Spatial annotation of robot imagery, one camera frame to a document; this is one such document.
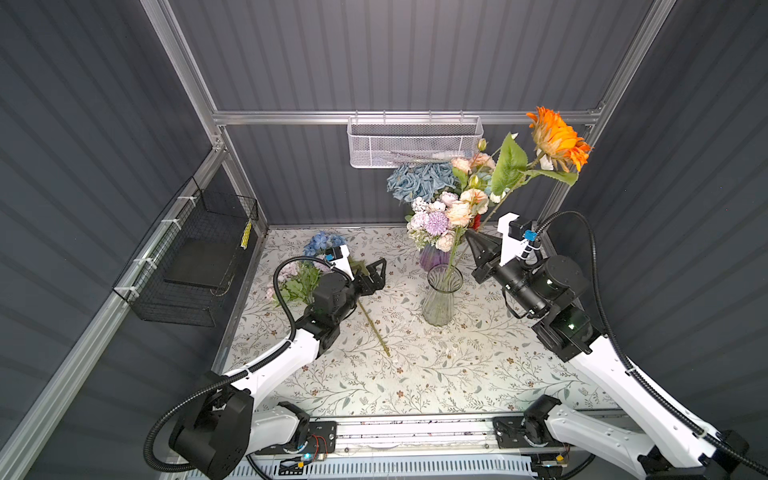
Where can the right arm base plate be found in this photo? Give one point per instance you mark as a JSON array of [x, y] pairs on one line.
[[516, 432]]

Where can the pale blue hydrangea stem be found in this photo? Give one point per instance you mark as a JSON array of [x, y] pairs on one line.
[[409, 182]]

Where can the bright blue hydrangea stem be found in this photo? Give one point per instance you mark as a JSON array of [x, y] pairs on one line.
[[316, 248]]

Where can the clear ribbed glass vase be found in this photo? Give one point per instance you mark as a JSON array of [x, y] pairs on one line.
[[438, 306]]

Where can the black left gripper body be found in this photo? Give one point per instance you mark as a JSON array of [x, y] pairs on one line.
[[350, 294]]

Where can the black wire wall basket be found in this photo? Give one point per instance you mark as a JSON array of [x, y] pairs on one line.
[[192, 270]]

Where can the pink lilac mixed bouquet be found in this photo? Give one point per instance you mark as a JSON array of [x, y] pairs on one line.
[[297, 282]]

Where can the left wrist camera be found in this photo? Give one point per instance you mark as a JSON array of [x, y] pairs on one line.
[[338, 257]]

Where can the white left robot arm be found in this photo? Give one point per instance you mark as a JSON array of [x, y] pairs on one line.
[[182, 439]]

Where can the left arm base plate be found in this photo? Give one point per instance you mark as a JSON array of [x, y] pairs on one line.
[[315, 437]]

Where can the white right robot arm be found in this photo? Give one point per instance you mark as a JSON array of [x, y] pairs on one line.
[[671, 442]]

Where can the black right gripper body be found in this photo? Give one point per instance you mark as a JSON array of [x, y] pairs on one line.
[[516, 279]]

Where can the lilac white mixed bouquet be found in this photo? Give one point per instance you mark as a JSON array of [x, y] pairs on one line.
[[429, 224]]

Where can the orange gerbera flower stem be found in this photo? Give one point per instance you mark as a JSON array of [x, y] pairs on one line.
[[560, 154]]

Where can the aluminium front rail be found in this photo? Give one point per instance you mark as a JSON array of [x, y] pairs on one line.
[[415, 432]]

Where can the peach pink rose stem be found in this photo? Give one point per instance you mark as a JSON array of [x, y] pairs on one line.
[[481, 161]]

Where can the blue purple glass vase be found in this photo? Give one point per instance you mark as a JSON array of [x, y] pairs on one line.
[[430, 256]]

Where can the white wire mesh basket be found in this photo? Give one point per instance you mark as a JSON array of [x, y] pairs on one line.
[[384, 142]]

